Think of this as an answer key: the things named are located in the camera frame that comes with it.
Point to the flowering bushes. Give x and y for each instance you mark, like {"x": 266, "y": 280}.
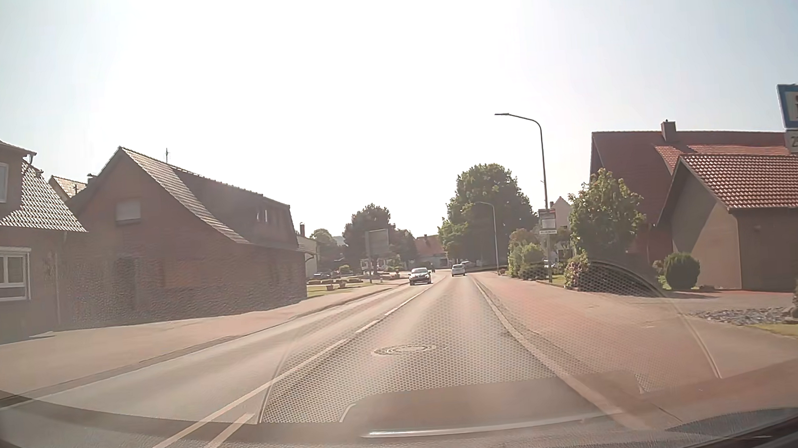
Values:
{"x": 531, "y": 257}

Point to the red paved pavement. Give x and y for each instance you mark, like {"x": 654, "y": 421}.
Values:
{"x": 589, "y": 330}

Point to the brick house with white windows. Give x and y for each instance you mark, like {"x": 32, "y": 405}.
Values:
{"x": 7, "y": 237}

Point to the small tree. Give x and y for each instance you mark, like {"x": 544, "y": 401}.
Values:
{"x": 605, "y": 213}

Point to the grey asphalt road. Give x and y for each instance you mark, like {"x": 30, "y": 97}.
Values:
{"x": 441, "y": 319}

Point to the brick house with red roof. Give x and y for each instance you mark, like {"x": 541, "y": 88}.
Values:
{"x": 742, "y": 207}

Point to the car's own bonnet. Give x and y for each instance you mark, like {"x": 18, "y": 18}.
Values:
{"x": 414, "y": 447}

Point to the gravel bed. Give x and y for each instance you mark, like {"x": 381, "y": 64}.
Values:
{"x": 763, "y": 316}

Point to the white car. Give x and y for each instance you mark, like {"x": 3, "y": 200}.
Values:
{"x": 458, "y": 270}

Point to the dark tree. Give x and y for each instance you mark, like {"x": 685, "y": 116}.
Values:
{"x": 369, "y": 229}

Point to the bus stop sign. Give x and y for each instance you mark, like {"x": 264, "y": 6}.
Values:
{"x": 547, "y": 220}

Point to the tall curved lamp post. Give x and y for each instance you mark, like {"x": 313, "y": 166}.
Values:
{"x": 543, "y": 172}

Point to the silver oncoming car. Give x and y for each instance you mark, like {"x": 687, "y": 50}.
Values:
{"x": 419, "y": 276}

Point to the short curved lamp post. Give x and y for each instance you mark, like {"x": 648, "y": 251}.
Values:
{"x": 494, "y": 235}

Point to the distant red brick building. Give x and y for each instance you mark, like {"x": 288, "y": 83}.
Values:
{"x": 430, "y": 248}

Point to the grass verge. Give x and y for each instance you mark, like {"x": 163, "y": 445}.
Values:
{"x": 333, "y": 289}

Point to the brick building with steep roof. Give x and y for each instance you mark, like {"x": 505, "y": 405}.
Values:
{"x": 183, "y": 253}

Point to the grey paved pavement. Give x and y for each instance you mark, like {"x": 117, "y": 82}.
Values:
{"x": 120, "y": 349}

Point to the road markings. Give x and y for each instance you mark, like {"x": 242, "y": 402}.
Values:
{"x": 270, "y": 382}

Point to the round trimmed bush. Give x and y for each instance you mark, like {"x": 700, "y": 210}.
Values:
{"x": 681, "y": 271}

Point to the large leafy tree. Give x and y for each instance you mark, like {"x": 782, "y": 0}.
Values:
{"x": 486, "y": 211}

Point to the billboard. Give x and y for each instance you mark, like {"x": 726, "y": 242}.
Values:
{"x": 377, "y": 243}

